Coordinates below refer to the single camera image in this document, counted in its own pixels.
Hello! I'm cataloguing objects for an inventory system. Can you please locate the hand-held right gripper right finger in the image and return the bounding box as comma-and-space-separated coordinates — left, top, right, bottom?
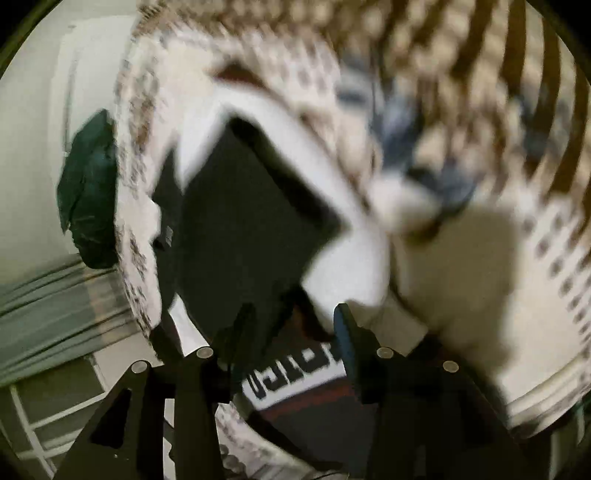
332, 302, 532, 480

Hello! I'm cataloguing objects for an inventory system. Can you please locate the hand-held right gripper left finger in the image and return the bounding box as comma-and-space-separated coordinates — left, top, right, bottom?
55, 302, 259, 480

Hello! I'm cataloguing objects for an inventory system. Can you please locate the black and white garment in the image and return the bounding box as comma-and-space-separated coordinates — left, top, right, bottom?
150, 90, 393, 462

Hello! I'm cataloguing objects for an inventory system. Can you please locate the floral blanket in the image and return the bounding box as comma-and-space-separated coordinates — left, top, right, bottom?
111, 0, 591, 480

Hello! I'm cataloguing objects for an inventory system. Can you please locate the white framed window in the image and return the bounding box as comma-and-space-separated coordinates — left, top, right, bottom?
0, 351, 122, 468

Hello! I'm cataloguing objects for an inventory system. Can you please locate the green striped curtain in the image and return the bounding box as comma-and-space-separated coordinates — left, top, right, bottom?
0, 256, 141, 386

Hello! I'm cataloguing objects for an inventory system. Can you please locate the dark green duvet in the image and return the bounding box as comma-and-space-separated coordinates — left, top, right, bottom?
56, 108, 122, 269

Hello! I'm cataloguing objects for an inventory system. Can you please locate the brown checkered sheet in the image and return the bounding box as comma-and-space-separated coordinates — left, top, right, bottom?
134, 0, 587, 199

